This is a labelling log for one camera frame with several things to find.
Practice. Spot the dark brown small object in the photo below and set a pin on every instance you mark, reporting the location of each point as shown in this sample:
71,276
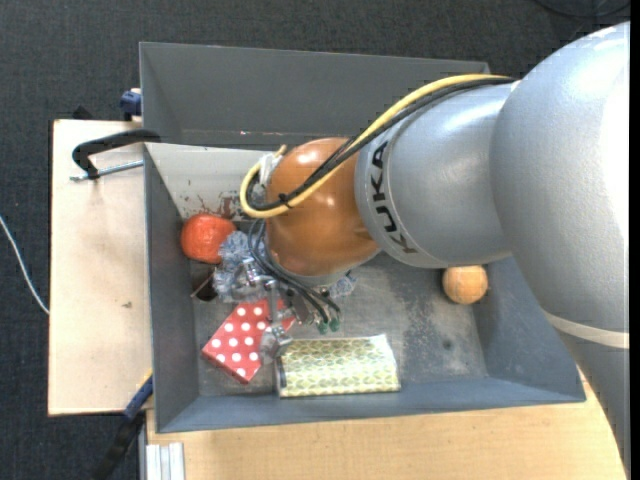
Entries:
206,290

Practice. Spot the pale wood flat board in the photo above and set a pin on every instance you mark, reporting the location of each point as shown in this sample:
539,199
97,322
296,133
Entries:
95,268

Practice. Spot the red box with white dots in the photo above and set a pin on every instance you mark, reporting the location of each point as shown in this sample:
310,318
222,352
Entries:
235,343

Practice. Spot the red-orange round fruit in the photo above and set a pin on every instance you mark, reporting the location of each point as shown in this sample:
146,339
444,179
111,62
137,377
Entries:
204,238

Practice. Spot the pale orange ball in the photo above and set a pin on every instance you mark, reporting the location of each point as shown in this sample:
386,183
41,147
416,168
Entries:
465,284

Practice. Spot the grey-blue fluffy cloth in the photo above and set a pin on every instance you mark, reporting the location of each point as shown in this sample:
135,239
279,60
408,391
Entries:
231,263

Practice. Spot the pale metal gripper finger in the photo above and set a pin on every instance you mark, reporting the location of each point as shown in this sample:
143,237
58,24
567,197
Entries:
276,343
276,313

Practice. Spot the grey metal bin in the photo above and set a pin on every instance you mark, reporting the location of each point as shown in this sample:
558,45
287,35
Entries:
430,348

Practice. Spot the yellow-green patterned box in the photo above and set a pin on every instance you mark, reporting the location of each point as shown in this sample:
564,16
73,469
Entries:
340,368

